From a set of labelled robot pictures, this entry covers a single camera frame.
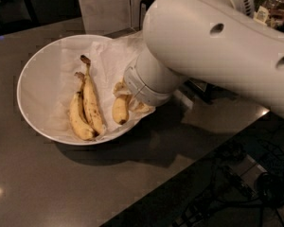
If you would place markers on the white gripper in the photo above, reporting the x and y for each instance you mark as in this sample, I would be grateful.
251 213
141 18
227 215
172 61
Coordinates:
138 87

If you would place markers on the yellow banana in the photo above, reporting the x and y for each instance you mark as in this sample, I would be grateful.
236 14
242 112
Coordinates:
76 114
120 111
90 100

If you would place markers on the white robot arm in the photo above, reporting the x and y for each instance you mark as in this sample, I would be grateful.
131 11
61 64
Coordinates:
215 41

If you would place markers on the white bowl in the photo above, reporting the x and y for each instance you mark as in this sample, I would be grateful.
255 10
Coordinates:
37 88

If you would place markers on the white paper liner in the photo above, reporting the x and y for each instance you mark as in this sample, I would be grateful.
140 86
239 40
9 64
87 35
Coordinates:
109 60

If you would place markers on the white paper bag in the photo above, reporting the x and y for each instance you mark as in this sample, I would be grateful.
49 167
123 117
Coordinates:
103 17

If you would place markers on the black power strip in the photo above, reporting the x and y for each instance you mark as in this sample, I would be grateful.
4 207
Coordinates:
191 216

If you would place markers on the black appliance with blue light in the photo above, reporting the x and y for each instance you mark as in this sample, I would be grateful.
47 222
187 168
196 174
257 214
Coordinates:
16 15

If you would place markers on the black wire condiment rack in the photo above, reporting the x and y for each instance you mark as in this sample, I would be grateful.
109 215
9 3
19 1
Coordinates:
198 85

